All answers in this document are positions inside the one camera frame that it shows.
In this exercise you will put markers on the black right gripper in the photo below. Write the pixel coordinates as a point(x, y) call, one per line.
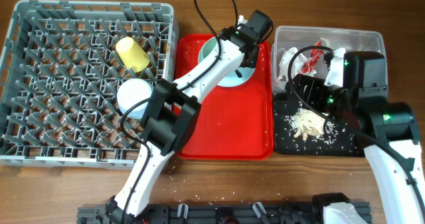
point(314, 87)

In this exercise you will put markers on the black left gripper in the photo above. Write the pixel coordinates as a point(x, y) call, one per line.
point(251, 64)

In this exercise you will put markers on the green plastic bowl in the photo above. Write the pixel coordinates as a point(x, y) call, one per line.
point(208, 48)

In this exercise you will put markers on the white napkin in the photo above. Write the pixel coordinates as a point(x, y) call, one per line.
point(297, 65)

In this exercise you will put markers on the red snack wrapper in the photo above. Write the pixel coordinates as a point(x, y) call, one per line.
point(308, 67)

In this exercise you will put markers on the yellow plastic cup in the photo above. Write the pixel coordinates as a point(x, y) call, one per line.
point(132, 55)

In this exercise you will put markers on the light blue food bowl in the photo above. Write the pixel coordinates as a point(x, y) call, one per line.
point(131, 92)

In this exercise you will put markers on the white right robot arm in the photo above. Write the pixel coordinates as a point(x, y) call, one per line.
point(397, 168)

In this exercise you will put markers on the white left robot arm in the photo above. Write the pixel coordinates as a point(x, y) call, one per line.
point(173, 108)

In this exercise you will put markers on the grey dishwasher rack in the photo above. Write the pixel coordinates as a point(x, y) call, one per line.
point(60, 75)

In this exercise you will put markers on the light blue plate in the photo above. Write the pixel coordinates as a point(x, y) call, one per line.
point(240, 76)

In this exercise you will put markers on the rice and food scraps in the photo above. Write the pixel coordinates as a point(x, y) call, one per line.
point(306, 124)

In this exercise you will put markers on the clear plastic bin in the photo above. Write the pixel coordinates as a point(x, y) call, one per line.
point(287, 37)

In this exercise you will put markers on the black tray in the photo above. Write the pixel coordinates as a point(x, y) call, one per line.
point(345, 144)

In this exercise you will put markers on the red serving tray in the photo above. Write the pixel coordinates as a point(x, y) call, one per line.
point(236, 123)

